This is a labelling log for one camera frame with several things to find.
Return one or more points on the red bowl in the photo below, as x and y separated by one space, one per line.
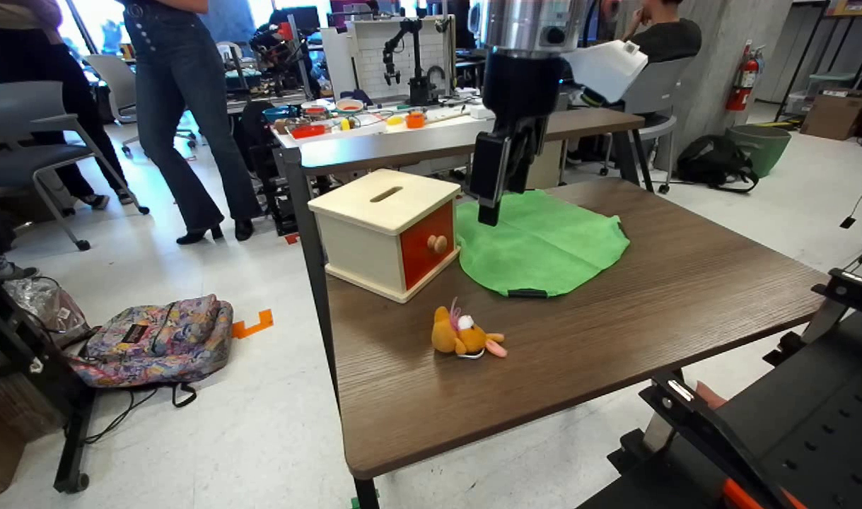
307 131

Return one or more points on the green bin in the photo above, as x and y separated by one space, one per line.
766 148

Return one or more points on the clear plastic bag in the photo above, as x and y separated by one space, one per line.
45 307

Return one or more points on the red fire extinguisher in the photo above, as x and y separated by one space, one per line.
743 81

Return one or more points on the wooden box with slot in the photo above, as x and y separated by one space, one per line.
374 233

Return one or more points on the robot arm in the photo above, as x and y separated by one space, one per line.
529 25

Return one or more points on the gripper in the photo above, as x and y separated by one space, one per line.
521 85

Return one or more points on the black clamp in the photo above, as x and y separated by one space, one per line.
841 297
706 431

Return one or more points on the person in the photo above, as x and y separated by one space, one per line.
667 35
183 106
31 71

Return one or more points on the cardboard box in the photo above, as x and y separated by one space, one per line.
834 113

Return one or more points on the blue bowl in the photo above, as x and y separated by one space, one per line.
281 113

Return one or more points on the black backpack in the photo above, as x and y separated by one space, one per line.
713 162

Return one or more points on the grey office chair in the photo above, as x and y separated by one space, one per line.
657 99

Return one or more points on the colourful backpack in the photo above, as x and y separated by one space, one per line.
162 343

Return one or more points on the orange plastic bracket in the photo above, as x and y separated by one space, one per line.
252 326

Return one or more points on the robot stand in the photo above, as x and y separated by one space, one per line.
819 424

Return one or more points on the green cloth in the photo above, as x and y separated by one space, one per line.
544 247

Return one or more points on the brown plush toy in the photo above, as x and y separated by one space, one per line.
453 338

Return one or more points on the white bowl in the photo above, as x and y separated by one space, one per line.
349 106

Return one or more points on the shelf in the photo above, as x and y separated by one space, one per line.
834 42

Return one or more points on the orange cup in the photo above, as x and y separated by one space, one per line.
415 119

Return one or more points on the black cart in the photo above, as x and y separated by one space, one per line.
42 382

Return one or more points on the orange drawer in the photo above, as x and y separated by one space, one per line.
420 247

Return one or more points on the wooden drawer knob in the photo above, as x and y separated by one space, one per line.
438 244

